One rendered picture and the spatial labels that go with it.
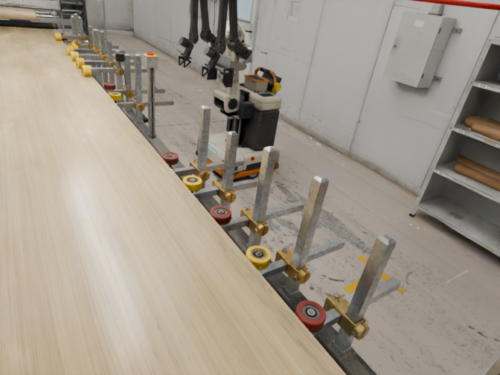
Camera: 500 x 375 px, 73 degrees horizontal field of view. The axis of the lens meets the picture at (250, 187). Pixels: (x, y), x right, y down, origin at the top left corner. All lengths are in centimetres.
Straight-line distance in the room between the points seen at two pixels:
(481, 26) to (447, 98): 62
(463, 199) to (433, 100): 98
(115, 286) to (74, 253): 19
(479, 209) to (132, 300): 325
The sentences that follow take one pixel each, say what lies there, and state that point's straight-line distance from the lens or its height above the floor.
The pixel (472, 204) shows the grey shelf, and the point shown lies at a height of 19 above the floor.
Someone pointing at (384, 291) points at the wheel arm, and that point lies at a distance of 122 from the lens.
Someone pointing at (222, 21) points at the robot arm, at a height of 140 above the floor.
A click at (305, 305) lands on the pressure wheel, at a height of 91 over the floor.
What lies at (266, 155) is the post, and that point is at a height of 114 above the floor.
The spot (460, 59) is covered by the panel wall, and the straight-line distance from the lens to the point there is 370.
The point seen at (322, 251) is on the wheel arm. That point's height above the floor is 82.
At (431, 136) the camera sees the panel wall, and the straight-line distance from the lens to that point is 381.
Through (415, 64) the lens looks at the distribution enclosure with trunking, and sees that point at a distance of 363.
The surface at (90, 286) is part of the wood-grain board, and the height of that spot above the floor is 90.
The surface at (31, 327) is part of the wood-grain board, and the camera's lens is 96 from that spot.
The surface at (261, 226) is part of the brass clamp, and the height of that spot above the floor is 85.
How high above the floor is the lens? 161
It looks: 30 degrees down
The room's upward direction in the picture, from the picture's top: 9 degrees clockwise
